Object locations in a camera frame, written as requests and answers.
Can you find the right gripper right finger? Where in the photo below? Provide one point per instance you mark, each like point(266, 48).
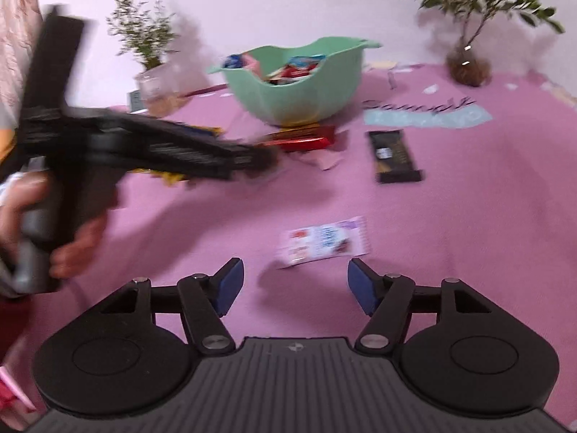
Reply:
point(453, 346)

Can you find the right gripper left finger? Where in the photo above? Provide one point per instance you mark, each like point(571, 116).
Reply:
point(137, 347)

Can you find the yellow blue chip bag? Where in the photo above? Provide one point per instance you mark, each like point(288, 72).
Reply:
point(171, 154)

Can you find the white purple snack packet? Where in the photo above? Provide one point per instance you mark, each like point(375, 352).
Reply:
point(345, 238)

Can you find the black chocolate bar packet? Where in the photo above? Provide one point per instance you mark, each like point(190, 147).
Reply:
point(393, 160)

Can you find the red snack bar packet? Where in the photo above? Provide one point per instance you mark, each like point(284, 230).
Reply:
point(301, 139)

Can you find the person's left hand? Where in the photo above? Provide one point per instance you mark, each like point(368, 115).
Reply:
point(67, 261)

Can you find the white digital clock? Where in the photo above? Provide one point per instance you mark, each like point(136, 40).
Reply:
point(135, 102)

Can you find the small plant in white cup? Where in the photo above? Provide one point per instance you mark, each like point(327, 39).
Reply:
point(146, 32)

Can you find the pink patterned curtain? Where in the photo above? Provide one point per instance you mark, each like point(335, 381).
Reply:
point(20, 21)

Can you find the pink printed tablecloth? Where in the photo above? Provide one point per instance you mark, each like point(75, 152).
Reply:
point(496, 209)

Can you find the green plastic bowl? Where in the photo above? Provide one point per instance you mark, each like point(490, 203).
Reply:
point(310, 98)

